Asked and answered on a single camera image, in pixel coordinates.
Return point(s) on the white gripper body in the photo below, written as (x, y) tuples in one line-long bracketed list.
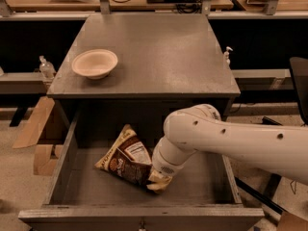
[(162, 167)]

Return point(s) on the brown chip bag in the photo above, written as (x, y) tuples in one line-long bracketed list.
[(130, 160)]

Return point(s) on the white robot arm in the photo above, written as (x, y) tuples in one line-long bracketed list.
[(277, 149)]

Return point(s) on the open grey top drawer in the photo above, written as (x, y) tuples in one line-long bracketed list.
[(202, 197)]

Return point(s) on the grey cabinet counter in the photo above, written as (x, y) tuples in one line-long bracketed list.
[(165, 62)]

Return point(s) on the small white pump bottle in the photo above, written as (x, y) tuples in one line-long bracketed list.
[(226, 54)]

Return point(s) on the beige paper bowl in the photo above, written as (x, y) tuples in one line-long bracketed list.
[(95, 64)]

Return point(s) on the cardboard box pieces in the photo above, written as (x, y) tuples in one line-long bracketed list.
[(45, 131)]

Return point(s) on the clear plastic bottle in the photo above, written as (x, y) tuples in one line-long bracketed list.
[(46, 68)]

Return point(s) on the black chair base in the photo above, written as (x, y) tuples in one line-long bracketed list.
[(299, 74)]

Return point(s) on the wooden workbench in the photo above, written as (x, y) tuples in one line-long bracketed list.
[(84, 6)]

